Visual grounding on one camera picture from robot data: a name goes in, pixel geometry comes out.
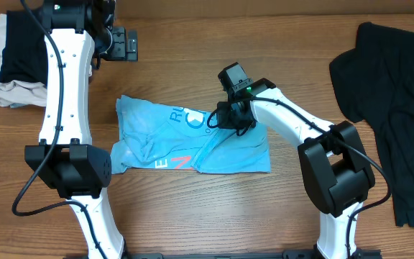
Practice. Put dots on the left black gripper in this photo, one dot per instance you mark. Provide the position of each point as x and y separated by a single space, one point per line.
121 52

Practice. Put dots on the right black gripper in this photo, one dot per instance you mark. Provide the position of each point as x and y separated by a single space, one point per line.
225 122

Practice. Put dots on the light blue printed t-shirt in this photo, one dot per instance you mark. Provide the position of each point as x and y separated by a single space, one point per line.
156 136

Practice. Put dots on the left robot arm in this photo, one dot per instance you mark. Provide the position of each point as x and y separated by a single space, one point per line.
78 36

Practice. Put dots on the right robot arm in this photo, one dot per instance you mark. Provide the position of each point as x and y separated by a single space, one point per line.
336 172

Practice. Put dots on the folded black garment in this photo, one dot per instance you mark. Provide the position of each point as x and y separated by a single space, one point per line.
24 57

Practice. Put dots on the folded beige garment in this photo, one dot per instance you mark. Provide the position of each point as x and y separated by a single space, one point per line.
18 93

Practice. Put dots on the black t-shirt on right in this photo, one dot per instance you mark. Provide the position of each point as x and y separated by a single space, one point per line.
374 82

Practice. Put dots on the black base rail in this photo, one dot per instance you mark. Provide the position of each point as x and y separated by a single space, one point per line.
221 256

